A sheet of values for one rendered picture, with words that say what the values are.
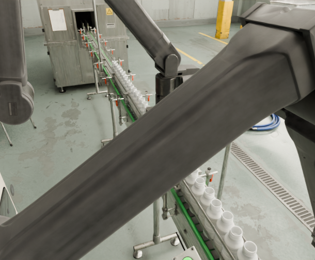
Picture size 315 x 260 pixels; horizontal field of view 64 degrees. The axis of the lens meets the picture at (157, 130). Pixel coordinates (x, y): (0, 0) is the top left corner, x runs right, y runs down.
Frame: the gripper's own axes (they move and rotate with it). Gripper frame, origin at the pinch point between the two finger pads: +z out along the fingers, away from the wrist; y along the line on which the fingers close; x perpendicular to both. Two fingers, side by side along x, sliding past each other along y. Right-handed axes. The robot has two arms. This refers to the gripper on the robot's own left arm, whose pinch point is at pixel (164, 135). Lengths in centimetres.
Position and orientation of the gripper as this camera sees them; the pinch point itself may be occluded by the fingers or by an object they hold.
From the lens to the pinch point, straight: 79.1
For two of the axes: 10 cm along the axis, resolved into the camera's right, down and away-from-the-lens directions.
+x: 3.4, 5.1, -7.9
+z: 0.0, 8.4, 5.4
